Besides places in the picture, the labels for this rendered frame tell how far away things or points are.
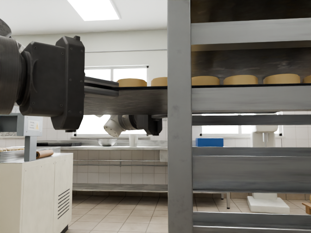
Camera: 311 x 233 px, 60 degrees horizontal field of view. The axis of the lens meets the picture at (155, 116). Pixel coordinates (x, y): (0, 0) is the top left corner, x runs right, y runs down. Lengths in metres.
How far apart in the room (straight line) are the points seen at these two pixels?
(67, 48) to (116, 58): 4.79
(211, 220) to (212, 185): 0.09
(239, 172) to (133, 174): 4.54
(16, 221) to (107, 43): 3.82
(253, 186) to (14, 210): 1.66
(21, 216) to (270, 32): 1.96
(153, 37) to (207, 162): 4.83
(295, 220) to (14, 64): 0.76
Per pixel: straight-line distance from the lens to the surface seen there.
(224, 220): 0.82
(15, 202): 2.11
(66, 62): 0.35
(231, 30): 0.39
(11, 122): 2.18
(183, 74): 0.34
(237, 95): 0.37
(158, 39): 5.12
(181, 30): 0.36
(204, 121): 0.78
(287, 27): 0.41
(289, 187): 0.84
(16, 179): 2.08
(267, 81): 0.43
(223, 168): 0.36
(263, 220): 0.83
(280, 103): 0.38
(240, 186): 0.80
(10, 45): 0.33
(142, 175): 4.86
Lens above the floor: 1.00
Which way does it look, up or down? 5 degrees up
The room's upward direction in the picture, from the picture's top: straight up
